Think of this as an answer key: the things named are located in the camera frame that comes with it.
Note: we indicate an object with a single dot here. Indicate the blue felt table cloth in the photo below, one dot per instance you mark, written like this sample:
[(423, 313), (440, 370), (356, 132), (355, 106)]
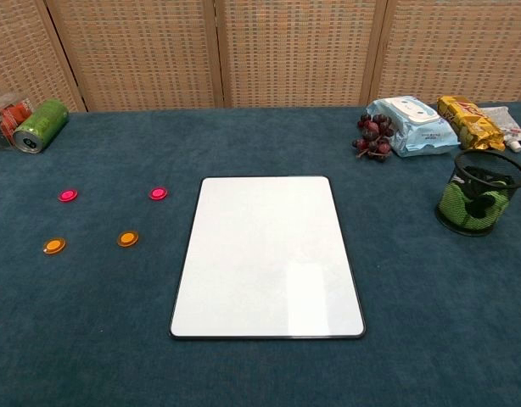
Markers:
[(95, 318)]

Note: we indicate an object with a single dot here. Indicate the clear box with red items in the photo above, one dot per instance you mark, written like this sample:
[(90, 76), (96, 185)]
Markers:
[(10, 116)]

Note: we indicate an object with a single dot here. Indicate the bunch of dark grapes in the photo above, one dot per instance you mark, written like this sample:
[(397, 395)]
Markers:
[(373, 135)]

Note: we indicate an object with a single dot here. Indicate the woven bamboo folding screen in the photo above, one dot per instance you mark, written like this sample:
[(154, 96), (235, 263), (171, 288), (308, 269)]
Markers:
[(286, 51)]

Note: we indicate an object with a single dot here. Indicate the yellow snack package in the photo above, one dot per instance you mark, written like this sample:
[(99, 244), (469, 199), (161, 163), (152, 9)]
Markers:
[(468, 120)]

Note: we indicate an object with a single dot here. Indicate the light blue wet wipes pack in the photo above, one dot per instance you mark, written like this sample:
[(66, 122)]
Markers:
[(417, 127)]

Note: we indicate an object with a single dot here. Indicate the round yellow magnet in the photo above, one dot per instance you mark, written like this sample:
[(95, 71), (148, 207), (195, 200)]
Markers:
[(127, 238), (54, 246)]

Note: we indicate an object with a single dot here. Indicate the round red magnet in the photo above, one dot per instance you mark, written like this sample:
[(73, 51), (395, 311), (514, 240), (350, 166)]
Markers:
[(158, 193), (68, 195)]

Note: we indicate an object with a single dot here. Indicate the black mesh pen holder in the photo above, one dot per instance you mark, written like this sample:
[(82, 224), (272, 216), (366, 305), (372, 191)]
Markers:
[(468, 230)]

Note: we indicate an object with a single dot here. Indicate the green drink can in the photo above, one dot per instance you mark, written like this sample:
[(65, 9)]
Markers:
[(42, 123)]

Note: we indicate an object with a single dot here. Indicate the clear pouch with white cap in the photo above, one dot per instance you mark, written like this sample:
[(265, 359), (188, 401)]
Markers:
[(504, 120)]

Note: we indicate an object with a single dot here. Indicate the white magnetic board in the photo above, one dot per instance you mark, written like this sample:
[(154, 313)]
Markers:
[(264, 254)]

